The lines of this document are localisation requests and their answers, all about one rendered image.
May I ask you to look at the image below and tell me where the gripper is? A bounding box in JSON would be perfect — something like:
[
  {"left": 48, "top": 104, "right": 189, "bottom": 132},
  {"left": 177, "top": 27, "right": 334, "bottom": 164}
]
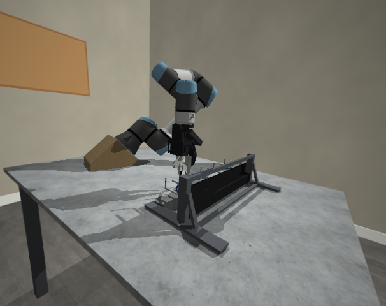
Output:
[{"left": 168, "top": 123, "right": 197, "bottom": 176}]

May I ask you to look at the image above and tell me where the dark grey free-standing rack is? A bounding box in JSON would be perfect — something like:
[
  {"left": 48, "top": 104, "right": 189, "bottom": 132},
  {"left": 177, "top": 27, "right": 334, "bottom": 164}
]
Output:
[{"left": 147, "top": 153, "right": 281, "bottom": 255}]

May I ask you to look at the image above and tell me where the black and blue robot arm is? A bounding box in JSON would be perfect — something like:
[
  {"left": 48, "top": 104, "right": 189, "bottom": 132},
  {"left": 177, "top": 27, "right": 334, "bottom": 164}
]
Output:
[{"left": 115, "top": 62, "right": 218, "bottom": 156}]

